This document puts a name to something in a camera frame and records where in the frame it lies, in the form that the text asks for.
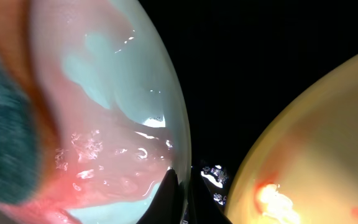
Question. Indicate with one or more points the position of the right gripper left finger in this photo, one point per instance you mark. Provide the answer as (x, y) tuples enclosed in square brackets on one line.
[(165, 207)]

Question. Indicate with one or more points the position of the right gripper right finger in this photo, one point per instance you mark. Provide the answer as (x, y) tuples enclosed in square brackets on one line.
[(201, 206)]

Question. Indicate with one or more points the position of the mint plate front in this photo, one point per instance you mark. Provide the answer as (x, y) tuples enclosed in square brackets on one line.
[(107, 106)]

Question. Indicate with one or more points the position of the yellow plate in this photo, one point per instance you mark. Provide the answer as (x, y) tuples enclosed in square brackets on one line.
[(304, 166)]

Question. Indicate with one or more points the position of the green yellow sponge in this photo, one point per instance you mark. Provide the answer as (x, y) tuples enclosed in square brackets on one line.
[(18, 144)]

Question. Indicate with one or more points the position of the round black serving tray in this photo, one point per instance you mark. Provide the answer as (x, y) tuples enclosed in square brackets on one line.
[(240, 63)]

